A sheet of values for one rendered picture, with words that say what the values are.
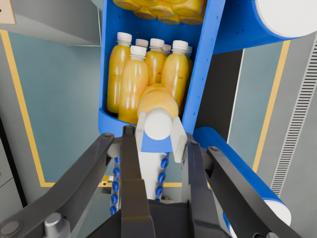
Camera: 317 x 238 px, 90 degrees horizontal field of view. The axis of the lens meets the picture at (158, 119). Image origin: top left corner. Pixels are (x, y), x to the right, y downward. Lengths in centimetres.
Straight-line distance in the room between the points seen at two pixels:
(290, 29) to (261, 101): 131
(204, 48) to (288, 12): 34
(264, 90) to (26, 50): 225
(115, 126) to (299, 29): 60
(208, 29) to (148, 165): 59
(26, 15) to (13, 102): 136
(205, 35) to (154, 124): 23
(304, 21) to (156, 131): 58
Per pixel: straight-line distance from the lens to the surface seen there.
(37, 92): 193
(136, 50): 42
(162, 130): 21
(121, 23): 56
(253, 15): 64
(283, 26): 65
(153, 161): 75
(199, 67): 37
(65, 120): 188
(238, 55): 157
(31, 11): 88
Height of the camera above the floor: 156
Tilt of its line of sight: 71 degrees down
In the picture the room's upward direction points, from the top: 175 degrees clockwise
